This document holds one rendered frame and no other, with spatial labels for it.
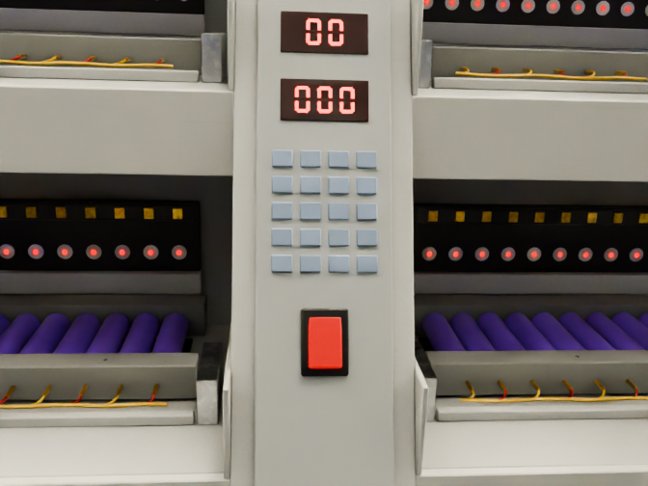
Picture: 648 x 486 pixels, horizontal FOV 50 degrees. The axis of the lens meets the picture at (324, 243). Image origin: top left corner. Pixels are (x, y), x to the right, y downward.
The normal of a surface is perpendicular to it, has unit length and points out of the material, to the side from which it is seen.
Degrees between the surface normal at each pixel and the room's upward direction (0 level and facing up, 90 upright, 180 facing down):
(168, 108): 112
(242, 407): 90
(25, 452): 22
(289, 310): 90
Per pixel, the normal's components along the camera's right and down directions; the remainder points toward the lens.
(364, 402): 0.08, -0.08
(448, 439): 0.03, -0.96
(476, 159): 0.07, 0.29
